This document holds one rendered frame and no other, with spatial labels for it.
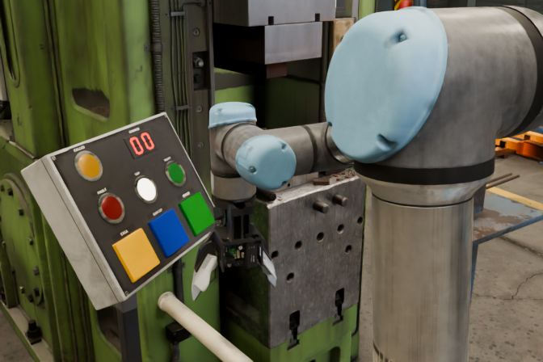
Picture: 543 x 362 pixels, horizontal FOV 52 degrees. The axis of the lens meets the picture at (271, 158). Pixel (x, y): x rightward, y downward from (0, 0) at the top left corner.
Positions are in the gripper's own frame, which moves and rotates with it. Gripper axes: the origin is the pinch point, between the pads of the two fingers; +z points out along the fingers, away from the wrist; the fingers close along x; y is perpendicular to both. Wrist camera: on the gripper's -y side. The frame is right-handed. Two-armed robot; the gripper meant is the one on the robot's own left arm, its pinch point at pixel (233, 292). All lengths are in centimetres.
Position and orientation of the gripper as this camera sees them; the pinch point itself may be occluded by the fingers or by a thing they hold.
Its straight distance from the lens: 105.0
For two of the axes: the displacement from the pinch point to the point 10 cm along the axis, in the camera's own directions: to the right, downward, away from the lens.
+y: 3.0, 3.0, -9.1
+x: 9.5, -1.0, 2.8
